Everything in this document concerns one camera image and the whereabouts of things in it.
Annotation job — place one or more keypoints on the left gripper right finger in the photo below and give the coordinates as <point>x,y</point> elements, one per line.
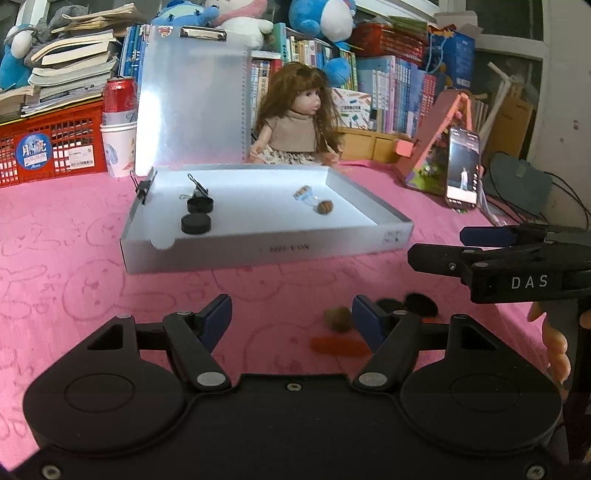
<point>395,343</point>

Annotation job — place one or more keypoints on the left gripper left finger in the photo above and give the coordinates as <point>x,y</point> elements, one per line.
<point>191,338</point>

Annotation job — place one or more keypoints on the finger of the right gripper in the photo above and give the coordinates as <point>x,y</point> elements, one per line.
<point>523,234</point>
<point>462,262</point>

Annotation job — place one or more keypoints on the black round lid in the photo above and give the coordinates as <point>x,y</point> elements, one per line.
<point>390,306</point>
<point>195,223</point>

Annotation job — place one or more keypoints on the clear plastic dome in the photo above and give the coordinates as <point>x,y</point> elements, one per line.
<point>311,200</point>

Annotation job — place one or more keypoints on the large black binder clip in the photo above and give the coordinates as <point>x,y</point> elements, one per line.
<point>198,192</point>

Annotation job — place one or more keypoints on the blue hair clip front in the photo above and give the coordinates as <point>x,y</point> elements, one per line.
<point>304,193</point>

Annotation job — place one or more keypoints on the brown walnut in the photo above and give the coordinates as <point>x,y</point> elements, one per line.
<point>324,207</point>
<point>339,319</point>

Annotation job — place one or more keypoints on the black round cap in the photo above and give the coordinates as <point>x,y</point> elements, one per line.
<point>200,204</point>

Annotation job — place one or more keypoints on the person right hand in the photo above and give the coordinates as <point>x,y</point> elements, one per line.
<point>556,345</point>

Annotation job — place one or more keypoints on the black flat round lid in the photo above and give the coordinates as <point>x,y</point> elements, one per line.
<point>390,306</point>

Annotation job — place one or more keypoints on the black round container base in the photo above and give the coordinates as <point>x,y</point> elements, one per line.
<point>421,305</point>

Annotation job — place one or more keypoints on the dark grey pouch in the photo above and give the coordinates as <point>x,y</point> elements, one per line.
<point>518,183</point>

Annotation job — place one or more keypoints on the orange carrot toy long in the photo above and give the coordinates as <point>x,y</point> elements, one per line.
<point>339,346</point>

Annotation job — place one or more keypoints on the pink triangular toy house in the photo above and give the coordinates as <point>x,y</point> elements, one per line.
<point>426,168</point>

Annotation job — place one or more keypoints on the smartphone with pink case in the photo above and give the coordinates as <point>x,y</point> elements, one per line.
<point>463,174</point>

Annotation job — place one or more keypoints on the white shallow cardboard box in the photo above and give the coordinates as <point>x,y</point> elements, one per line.
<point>256,220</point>

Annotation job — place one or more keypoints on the wooden drawer unit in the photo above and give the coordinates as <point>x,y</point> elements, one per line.
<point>359,144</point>

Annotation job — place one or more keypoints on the pink bunny table cloth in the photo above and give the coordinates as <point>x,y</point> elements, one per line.
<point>62,277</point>

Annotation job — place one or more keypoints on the black binder clip on box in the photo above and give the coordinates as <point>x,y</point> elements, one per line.
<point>142,184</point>

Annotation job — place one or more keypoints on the white stationery box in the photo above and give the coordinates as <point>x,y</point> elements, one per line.
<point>353,108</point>

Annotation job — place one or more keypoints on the row of upright books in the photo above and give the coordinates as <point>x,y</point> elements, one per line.
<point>402,92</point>

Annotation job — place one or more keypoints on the blue cardboard box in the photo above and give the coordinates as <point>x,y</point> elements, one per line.
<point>452,53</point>

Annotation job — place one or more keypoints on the brown haired baby doll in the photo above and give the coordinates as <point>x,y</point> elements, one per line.
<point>295,124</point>

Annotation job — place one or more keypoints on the white paper cup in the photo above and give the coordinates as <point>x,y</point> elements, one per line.
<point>118,132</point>

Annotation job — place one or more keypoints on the red basket top right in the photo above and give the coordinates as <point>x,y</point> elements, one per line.
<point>374,40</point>

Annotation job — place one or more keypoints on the red plastic basket left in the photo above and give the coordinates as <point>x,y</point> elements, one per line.
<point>60,143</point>

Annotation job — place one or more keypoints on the translucent clipboard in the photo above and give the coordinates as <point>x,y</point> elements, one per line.
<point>194,102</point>

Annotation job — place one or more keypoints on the red soda can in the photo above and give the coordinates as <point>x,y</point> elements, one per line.
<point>120,95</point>

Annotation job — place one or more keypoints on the large blue white plush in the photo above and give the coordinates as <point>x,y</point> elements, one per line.
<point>331,20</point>

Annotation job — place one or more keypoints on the stack of books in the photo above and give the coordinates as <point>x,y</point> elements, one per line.
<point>76,48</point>

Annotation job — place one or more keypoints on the pink white bunny plush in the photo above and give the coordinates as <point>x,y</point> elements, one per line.
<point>242,21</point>

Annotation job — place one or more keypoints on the blue plush toy left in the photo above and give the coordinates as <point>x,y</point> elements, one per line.
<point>16,46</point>

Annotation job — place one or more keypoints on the small blue plush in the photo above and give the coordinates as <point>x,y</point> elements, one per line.
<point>185,13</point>

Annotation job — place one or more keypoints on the white plastic pipe frame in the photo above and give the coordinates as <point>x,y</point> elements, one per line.
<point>506,84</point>

